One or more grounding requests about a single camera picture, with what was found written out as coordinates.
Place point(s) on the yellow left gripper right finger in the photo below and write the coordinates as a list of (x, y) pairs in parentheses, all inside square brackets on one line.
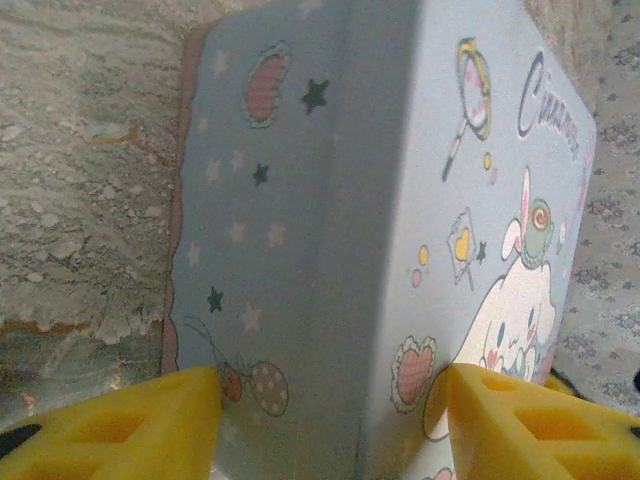
[(540, 430)]

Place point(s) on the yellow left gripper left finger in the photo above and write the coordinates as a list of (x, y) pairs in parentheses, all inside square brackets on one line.
[(125, 425)]

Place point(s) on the light blue cartoon tin box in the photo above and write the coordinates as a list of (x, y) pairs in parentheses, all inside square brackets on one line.
[(350, 200)]

